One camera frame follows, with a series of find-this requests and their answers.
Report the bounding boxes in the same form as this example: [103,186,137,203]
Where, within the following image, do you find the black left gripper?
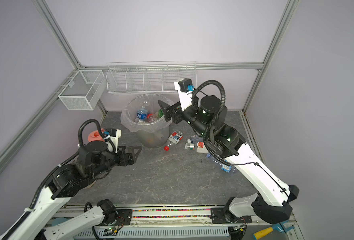
[89,145,142,181]

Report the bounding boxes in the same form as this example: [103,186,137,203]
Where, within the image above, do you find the green soda bottle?
[156,109,164,119]

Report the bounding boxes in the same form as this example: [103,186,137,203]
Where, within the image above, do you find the red cap brown bottle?
[146,114,159,123]

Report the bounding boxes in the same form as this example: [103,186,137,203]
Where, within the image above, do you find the pepsi blue label bottle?
[137,100,150,120]

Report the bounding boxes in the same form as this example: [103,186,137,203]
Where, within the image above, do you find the light blue label bottle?
[206,153,237,173]

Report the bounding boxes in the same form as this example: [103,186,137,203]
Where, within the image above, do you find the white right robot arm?
[158,78,299,224]

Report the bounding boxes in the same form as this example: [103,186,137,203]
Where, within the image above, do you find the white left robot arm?
[0,119,142,240]

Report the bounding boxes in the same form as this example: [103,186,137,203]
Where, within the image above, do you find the grey mesh waste bin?
[120,94,173,148]

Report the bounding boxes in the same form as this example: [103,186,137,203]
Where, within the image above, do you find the clear plastic bin liner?
[120,94,173,133]

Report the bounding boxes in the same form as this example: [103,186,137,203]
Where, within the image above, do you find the pink plastic watering can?
[87,131,104,142]

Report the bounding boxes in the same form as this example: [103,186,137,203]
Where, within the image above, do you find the blue yellow toy rake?
[253,221,295,240]

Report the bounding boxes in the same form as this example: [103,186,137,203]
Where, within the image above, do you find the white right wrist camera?
[174,78,195,111]

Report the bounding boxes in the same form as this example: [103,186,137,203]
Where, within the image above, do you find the white wire wall shelf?
[106,61,197,94]

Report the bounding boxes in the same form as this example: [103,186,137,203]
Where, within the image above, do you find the white mesh wall basket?
[58,70,107,111]

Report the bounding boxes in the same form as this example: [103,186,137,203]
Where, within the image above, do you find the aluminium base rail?
[44,206,303,240]

